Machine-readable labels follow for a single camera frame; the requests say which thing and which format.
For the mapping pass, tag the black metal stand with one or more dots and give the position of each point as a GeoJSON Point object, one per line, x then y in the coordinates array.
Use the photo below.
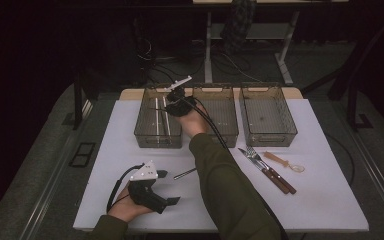
{"type": "Point", "coordinates": [351, 106]}
{"type": "Point", "coordinates": [77, 106]}

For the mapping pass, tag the black floor frame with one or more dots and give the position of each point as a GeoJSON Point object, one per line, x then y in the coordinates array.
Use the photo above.
{"type": "Point", "coordinates": [75, 161]}

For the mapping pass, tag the silver utensil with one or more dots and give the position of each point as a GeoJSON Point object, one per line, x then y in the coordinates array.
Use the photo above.
{"type": "Point", "coordinates": [166, 120]}

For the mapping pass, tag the white framed desk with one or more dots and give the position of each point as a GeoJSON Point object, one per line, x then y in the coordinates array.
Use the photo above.
{"type": "Point", "coordinates": [208, 50]}

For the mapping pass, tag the translucent beige spoon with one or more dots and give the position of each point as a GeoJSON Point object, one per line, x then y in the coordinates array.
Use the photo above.
{"type": "Point", "coordinates": [276, 159]}

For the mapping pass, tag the white table cover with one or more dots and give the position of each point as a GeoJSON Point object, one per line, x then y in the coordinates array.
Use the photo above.
{"type": "Point", "coordinates": [313, 206]}

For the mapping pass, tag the transparent grey bin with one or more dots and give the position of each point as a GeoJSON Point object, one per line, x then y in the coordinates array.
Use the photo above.
{"type": "Point", "coordinates": [146, 126]}
{"type": "Point", "coordinates": [266, 116]}
{"type": "Point", "coordinates": [220, 116]}

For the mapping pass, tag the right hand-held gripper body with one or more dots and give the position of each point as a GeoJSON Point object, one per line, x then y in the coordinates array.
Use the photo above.
{"type": "Point", "coordinates": [180, 105]}

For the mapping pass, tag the person's left hand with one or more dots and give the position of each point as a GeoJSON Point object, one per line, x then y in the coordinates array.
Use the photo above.
{"type": "Point", "coordinates": [123, 208]}

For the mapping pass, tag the person's right hand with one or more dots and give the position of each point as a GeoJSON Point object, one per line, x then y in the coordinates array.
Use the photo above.
{"type": "Point", "coordinates": [195, 123]}

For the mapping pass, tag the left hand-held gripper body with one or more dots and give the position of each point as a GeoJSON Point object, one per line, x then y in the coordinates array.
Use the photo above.
{"type": "Point", "coordinates": [145, 195]}

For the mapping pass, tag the dark patterned cloth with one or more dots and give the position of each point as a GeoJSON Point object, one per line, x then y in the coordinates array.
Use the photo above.
{"type": "Point", "coordinates": [238, 23]}

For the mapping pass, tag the metal chopstick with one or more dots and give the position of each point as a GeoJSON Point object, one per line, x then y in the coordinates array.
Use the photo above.
{"type": "Point", "coordinates": [185, 174]}
{"type": "Point", "coordinates": [156, 108]}

